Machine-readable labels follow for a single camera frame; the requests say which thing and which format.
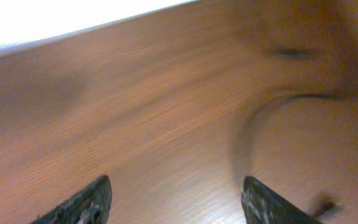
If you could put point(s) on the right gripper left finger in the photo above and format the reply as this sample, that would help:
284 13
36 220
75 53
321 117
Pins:
91 205

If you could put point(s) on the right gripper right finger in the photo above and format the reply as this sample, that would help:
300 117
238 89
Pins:
261 205

